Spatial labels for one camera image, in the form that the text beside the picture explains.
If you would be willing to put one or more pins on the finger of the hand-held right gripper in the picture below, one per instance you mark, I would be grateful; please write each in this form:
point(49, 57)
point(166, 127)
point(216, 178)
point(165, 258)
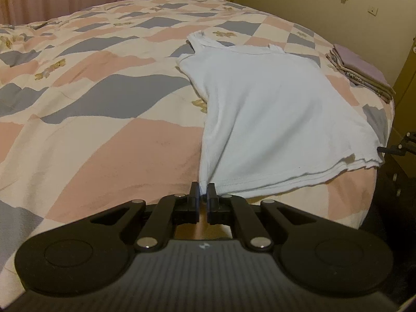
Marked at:
point(395, 149)
point(397, 185)

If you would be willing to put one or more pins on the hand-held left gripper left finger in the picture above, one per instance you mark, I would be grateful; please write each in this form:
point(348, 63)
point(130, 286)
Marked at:
point(195, 195)

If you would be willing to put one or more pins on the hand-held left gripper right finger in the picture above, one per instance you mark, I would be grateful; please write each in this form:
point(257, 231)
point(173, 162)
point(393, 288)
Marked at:
point(211, 196)

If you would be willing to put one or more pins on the white t-shirt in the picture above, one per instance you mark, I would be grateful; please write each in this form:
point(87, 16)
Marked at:
point(279, 120)

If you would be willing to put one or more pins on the beige patterned folded cloth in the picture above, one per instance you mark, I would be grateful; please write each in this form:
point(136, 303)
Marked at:
point(373, 89)

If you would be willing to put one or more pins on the yellow wooden cabinet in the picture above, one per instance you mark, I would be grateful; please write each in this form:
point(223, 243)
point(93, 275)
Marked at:
point(406, 81)

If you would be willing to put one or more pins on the purple folded cloth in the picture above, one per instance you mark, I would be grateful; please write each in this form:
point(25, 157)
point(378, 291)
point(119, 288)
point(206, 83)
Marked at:
point(356, 63)

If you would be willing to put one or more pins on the bed with patchwork blanket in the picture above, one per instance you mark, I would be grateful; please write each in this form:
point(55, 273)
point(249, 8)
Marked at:
point(97, 104)

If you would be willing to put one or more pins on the white wall switch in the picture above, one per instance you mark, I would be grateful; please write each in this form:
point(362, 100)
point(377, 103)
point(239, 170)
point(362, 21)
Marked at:
point(373, 10)

